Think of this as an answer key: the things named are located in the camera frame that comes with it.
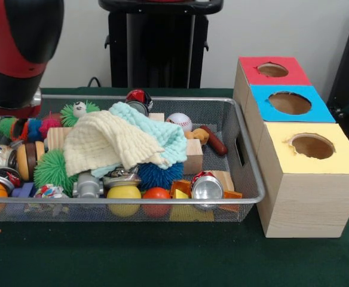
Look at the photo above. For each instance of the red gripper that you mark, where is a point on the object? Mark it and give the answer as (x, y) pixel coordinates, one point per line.
(10, 112)

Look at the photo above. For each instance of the cream knitted cloth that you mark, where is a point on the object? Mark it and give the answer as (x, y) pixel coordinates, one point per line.
(109, 143)

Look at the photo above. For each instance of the mint green cloth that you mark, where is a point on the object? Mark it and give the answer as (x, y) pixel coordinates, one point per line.
(162, 134)

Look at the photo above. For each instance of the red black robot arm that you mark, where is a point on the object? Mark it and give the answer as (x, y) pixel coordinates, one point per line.
(16, 42)

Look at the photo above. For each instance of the clear mesh bin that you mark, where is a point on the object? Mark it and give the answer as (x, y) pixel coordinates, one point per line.
(249, 185)

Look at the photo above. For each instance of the wooden box with three holes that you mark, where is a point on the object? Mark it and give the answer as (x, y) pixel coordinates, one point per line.
(309, 191)

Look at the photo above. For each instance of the crushed silver can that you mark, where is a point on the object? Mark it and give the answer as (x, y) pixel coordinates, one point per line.
(0, 158)

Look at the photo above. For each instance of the plain green spiky ball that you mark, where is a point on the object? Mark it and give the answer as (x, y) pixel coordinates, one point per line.
(54, 173)

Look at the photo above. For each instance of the green spiky ball with eyes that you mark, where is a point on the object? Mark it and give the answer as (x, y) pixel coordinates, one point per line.
(77, 110)

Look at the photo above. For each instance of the yellow ball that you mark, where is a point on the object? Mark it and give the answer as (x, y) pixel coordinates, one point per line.
(124, 194)

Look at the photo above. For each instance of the red black can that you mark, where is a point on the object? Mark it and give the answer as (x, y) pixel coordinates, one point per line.
(140, 97)

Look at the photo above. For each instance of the blue spiky ball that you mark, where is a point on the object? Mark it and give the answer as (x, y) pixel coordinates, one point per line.
(161, 175)

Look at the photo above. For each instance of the red orange ball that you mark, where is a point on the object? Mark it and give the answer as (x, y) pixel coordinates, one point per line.
(156, 194)

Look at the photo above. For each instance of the white baseball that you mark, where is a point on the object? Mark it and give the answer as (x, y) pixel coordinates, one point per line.
(180, 122)

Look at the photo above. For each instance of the red silver soda can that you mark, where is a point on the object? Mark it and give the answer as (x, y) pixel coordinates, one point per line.
(207, 188)

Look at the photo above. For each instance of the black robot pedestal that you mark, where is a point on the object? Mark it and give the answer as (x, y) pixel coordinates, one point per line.
(159, 45)

